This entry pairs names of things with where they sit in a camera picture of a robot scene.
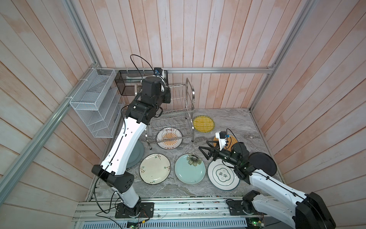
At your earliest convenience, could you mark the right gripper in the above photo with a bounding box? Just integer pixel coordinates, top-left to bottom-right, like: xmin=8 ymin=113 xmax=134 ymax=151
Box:
xmin=200 ymin=141 xmax=241 ymax=169

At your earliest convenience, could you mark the yellow green woven plate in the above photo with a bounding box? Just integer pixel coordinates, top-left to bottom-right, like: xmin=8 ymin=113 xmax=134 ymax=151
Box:
xmin=193 ymin=115 xmax=215 ymax=133

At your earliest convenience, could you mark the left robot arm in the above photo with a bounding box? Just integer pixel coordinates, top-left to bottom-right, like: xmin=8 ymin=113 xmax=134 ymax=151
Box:
xmin=92 ymin=76 xmax=171 ymax=210

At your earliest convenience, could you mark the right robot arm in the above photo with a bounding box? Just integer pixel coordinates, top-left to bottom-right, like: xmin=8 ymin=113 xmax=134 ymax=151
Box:
xmin=199 ymin=141 xmax=336 ymax=229

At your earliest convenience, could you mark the stainless steel dish rack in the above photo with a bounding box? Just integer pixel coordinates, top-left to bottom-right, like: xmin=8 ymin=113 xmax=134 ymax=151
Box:
xmin=145 ymin=78 xmax=195 ymax=149

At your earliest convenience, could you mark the orange sunburst plate under rack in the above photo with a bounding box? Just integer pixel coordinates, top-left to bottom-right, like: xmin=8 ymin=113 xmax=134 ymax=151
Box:
xmin=156 ymin=127 xmax=183 ymax=150

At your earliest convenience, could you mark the orange woven bamboo plate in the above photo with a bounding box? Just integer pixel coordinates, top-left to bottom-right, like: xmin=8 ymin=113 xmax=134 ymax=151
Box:
xmin=213 ymin=135 xmax=238 ymax=151

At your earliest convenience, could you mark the light green flower plate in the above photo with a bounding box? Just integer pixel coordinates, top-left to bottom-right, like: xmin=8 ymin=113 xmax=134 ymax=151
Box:
xmin=174 ymin=154 xmax=206 ymax=185

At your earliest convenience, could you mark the white plate green clover motif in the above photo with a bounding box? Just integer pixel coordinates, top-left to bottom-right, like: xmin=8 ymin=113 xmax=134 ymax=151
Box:
xmin=207 ymin=159 xmax=240 ymax=191

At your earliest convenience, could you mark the black round plate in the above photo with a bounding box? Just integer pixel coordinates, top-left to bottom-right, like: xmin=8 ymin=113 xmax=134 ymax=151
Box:
xmin=248 ymin=152 xmax=277 ymax=176

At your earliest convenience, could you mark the cream floral plate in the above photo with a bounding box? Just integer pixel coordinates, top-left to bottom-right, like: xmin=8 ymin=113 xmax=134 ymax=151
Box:
xmin=139 ymin=153 xmax=171 ymax=185

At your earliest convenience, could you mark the dark teal ceramic plate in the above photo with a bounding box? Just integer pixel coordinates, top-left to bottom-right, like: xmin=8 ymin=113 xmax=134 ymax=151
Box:
xmin=126 ymin=140 xmax=144 ymax=169

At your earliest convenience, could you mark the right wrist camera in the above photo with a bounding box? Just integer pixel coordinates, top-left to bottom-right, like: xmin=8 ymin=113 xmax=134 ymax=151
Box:
xmin=215 ymin=131 xmax=231 ymax=150

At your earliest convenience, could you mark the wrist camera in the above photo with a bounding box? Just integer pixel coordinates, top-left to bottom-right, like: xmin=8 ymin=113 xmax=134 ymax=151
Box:
xmin=153 ymin=67 xmax=164 ymax=77
xmin=215 ymin=131 xmax=231 ymax=150

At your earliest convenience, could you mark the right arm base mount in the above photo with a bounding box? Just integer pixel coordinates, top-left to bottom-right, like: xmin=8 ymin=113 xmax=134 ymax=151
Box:
xmin=226 ymin=198 xmax=265 ymax=217

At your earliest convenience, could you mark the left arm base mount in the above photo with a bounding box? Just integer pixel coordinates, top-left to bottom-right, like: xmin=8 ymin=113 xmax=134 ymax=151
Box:
xmin=115 ymin=202 xmax=154 ymax=219

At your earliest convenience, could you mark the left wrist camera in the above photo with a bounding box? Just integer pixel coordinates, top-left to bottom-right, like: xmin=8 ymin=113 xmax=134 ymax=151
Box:
xmin=153 ymin=67 xmax=164 ymax=77

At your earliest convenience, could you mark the black mesh wall basket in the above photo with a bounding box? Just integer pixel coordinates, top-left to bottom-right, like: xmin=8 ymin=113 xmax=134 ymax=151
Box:
xmin=114 ymin=70 xmax=153 ymax=96

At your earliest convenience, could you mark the white wire mesh shelf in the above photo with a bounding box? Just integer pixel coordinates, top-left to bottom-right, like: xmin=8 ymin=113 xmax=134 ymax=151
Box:
xmin=70 ymin=68 xmax=124 ymax=138

